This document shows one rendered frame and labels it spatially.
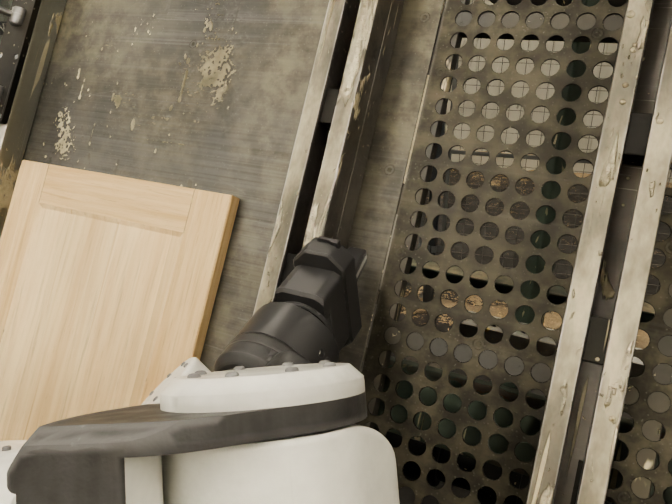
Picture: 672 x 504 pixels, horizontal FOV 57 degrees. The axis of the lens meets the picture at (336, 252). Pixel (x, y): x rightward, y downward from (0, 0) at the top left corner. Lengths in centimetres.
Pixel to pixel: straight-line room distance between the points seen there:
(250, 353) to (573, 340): 28
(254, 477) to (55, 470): 6
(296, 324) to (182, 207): 33
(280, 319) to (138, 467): 33
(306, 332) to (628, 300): 27
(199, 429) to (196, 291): 58
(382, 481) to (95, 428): 11
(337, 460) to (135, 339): 63
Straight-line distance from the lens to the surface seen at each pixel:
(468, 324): 107
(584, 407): 61
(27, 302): 96
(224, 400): 21
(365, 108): 70
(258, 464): 21
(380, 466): 25
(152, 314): 81
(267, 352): 50
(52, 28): 109
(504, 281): 178
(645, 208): 59
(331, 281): 56
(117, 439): 21
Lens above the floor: 155
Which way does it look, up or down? 24 degrees down
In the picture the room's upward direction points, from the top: straight up
